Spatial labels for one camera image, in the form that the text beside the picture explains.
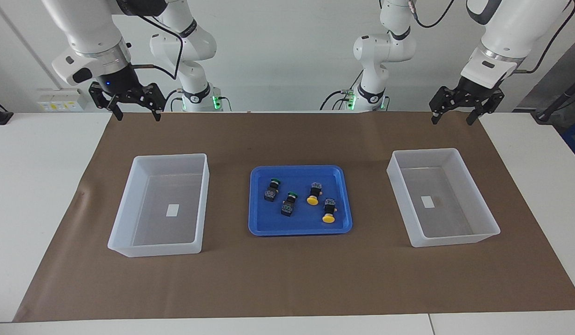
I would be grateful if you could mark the yellow push button switch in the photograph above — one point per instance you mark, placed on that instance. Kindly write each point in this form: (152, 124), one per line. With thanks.
(329, 217)
(313, 200)

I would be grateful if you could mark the white wall socket strip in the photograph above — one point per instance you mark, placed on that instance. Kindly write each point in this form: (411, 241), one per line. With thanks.
(59, 101)

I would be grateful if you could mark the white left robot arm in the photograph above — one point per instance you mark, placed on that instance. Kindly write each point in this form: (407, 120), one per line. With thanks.
(506, 28)

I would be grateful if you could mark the brown paper table mat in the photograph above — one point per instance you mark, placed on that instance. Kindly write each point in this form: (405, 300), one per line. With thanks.
(287, 279)

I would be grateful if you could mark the white paper label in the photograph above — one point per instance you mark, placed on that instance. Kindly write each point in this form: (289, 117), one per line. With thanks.
(173, 210)
(427, 202)

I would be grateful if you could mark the black stand pole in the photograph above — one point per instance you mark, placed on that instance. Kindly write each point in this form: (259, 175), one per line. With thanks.
(555, 104)

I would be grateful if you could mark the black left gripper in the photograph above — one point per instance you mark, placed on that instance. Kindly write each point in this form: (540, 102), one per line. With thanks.
(472, 90)

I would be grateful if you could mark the translucent white plastic box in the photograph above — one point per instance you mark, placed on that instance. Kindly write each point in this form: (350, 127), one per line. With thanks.
(152, 232)
(448, 223)

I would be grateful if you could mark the blue plastic tray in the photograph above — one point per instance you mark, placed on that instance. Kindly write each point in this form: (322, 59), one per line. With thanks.
(299, 204)

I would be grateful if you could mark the green push button switch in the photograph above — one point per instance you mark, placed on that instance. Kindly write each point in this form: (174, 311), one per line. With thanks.
(288, 208)
(270, 193)

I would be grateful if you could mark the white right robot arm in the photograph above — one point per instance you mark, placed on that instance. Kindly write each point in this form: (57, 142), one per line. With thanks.
(90, 32)

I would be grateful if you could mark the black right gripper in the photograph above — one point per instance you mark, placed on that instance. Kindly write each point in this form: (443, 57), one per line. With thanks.
(117, 80)

